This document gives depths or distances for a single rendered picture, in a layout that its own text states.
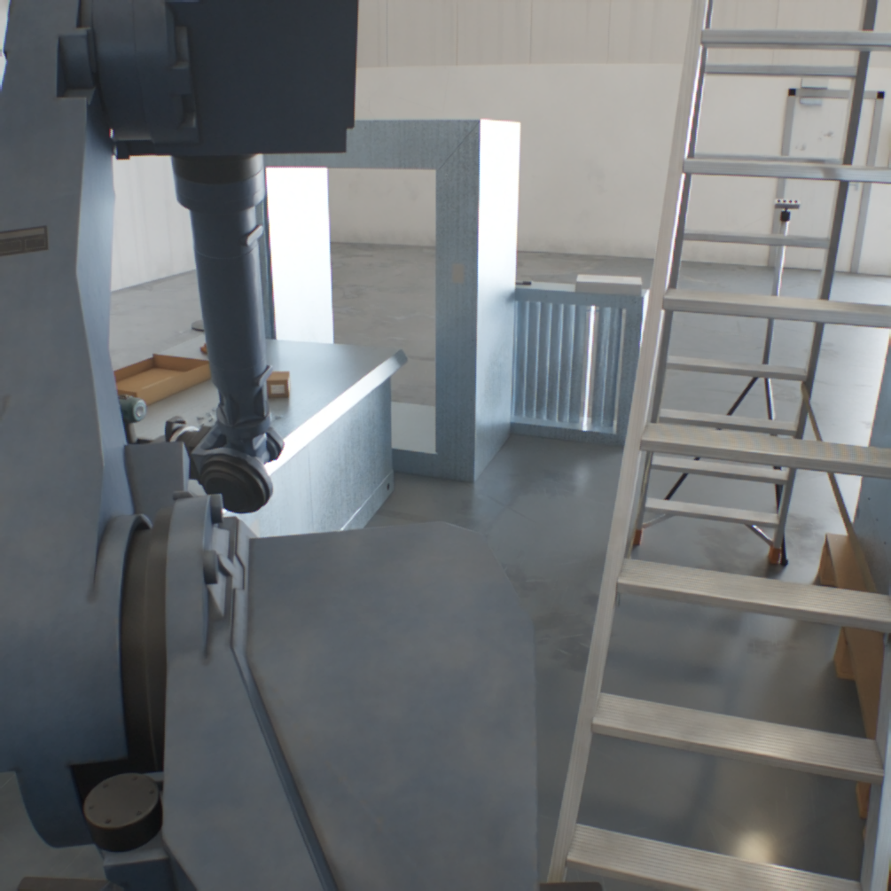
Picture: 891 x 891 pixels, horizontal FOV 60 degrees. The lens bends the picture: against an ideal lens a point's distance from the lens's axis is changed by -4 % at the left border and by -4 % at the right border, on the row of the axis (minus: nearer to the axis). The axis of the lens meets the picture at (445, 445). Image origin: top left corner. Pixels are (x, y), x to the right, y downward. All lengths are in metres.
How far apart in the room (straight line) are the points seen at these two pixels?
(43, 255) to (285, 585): 0.46
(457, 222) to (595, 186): 7.82
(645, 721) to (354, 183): 11.20
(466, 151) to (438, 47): 8.40
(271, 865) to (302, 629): 0.21
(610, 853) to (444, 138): 2.72
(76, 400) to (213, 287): 0.79
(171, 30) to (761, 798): 2.02
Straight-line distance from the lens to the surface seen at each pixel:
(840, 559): 3.05
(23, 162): 1.09
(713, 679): 2.58
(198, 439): 2.01
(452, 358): 3.54
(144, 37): 1.19
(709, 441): 1.33
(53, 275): 0.98
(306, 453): 2.70
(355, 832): 0.63
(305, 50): 1.23
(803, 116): 11.07
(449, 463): 3.71
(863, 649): 2.58
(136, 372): 3.24
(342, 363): 3.22
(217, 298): 1.64
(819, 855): 2.16
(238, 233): 1.57
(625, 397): 4.15
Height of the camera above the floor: 1.50
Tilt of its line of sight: 21 degrees down
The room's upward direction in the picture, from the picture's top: straight up
